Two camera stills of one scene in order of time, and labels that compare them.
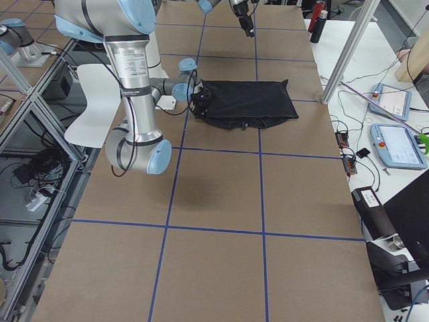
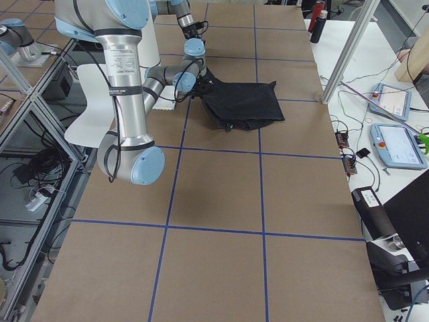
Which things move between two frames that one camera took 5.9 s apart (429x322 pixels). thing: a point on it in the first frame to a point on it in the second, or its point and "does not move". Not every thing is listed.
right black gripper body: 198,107 to 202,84
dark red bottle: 320,6 does not move
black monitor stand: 393,274 does not move
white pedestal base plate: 167,102 does not move
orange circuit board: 342,139 does not move
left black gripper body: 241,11 to 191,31
